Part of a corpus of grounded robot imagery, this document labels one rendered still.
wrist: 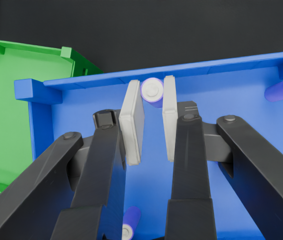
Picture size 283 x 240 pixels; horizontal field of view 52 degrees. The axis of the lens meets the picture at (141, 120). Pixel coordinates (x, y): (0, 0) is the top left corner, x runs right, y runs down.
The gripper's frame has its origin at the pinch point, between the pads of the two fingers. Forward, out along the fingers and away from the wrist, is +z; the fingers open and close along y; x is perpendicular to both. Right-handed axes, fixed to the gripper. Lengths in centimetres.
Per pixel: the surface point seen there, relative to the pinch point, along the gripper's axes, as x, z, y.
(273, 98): -5.1, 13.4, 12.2
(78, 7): 7, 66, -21
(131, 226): -13.6, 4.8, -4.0
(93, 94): -3.2, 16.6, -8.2
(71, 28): 2, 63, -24
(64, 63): -3.7, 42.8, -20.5
